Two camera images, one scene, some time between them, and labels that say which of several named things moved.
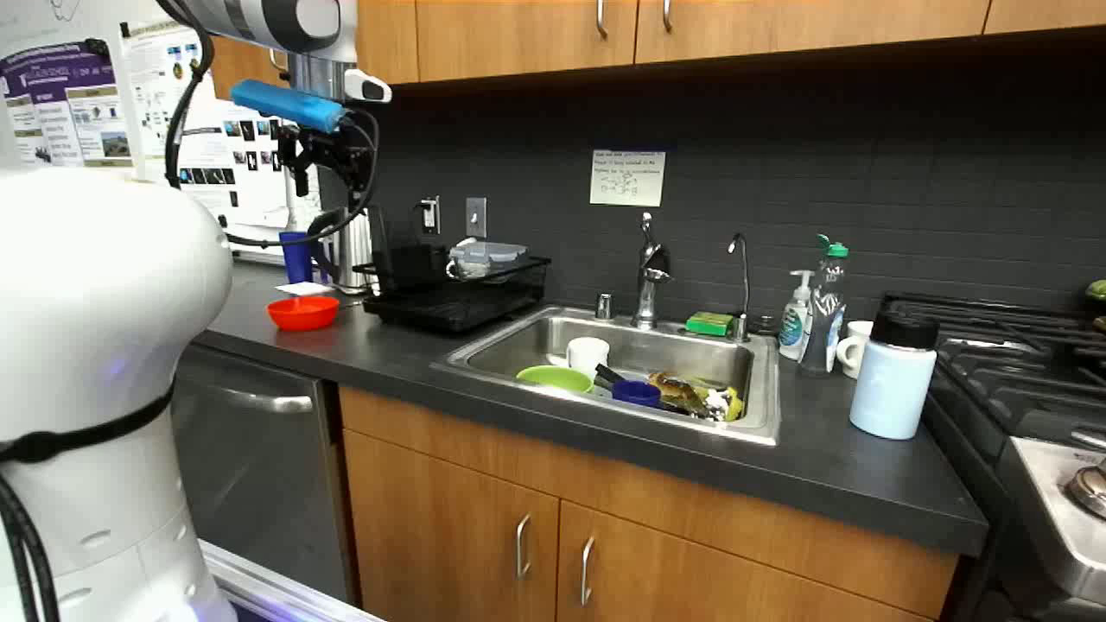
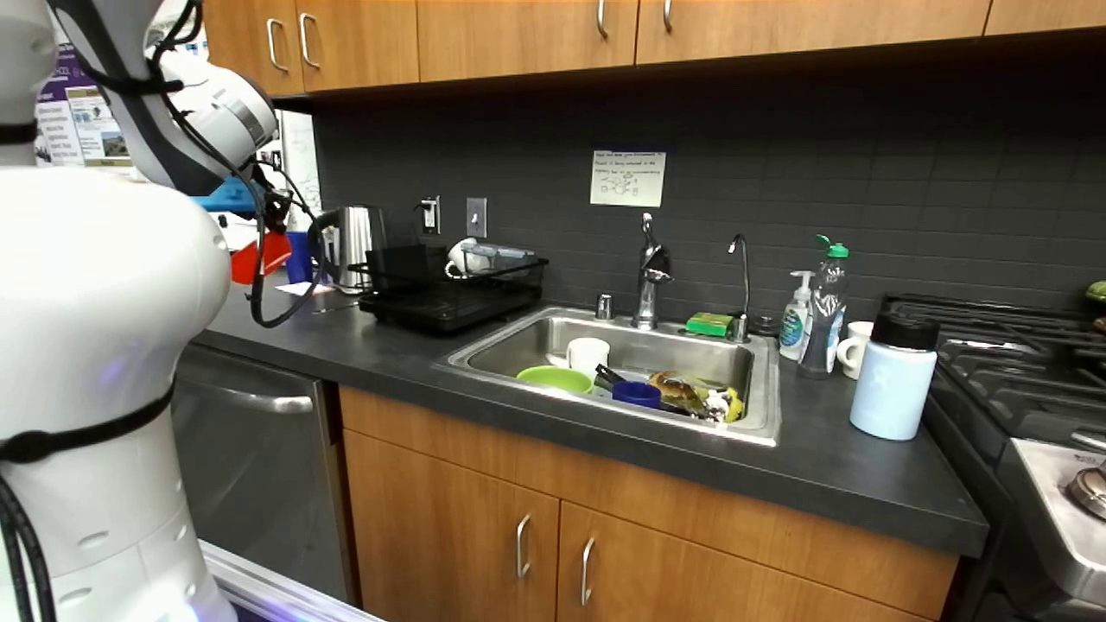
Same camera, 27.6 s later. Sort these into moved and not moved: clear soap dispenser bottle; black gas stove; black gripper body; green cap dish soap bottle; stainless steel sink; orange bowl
Moved: black gripper body; orange bowl
Not moved: stainless steel sink; black gas stove; clear soap dispenser bottle; green cap dish soap bottle
